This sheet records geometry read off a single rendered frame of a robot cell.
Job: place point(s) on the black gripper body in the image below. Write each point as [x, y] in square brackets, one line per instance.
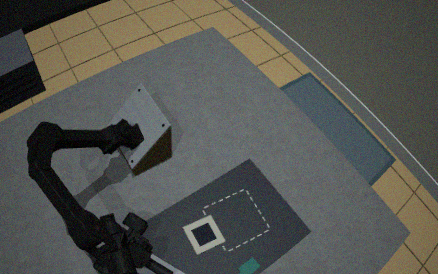
[136, 223]

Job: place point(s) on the beige square tile with dark square centre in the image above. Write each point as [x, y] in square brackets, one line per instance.
[204, 234]

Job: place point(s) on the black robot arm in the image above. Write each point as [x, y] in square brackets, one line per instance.
[85, 229]

